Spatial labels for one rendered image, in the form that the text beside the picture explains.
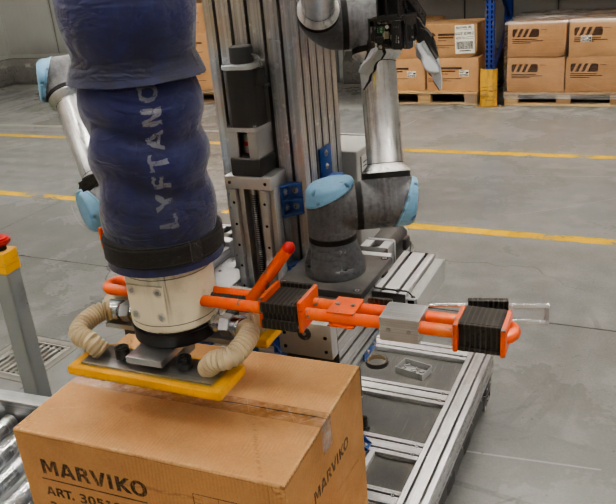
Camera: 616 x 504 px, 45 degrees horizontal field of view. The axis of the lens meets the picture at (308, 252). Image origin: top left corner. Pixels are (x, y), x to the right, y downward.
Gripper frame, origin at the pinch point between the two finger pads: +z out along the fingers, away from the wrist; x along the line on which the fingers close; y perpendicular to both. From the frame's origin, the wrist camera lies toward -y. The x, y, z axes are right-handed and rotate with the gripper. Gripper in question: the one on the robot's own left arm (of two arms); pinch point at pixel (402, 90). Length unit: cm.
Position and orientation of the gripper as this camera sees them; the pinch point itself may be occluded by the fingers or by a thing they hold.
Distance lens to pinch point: 142.7
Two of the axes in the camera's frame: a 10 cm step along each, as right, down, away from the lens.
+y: -4.2, 3.8, -8.2
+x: 9.1, 0.9, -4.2
